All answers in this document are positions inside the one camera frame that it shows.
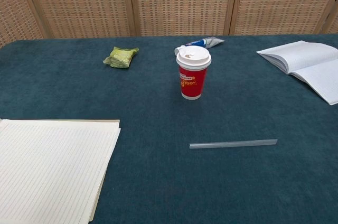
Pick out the clear plastic straw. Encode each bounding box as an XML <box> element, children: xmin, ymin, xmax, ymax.
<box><xmin>189</xmin><ymin>139</ymin><xmax>278</xmax><ymax>150</ymax></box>

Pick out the red paper cup white lid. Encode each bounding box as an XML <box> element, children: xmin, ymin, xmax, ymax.
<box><xmin>174</xmin><ymin>44</ymin><xmax>212</xmax><ymax>100</ymax></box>

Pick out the green snack packet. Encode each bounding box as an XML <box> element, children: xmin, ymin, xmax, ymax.
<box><xmin>102</xmin><ymin>46</ymin><xmax>139</xmax><ymax>69</ymax></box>

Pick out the blue white toothpaste tube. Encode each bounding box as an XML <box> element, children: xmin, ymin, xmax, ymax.
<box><xmin>184</xmin><ymin>36</ymin><xmax>225</xmax><ymax>50</ymax></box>

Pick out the teal felt table cover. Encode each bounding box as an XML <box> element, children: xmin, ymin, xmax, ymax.
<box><xmin>0</xmin><ymin>33</ymin><xmax>338</xmax><ymax>224</ymax></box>

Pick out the woven wicker folding screen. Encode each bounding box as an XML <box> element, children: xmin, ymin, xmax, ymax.
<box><xmin>0</xmin><ymin>0</ymin><xmax>338</xmax><ymax>49</ymax></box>

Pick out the lined loose-leaf paper pad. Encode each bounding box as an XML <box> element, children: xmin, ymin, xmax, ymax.
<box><xmin>0</xmin><ymin>118</ymin><xmax>121</xmax><ymax>222</ymax></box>

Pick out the open white notebook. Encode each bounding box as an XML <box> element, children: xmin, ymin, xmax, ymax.
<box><xmin>256</xmin><ymin>40</ymin><xmax>338</xmax><ymax>106</ymax></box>

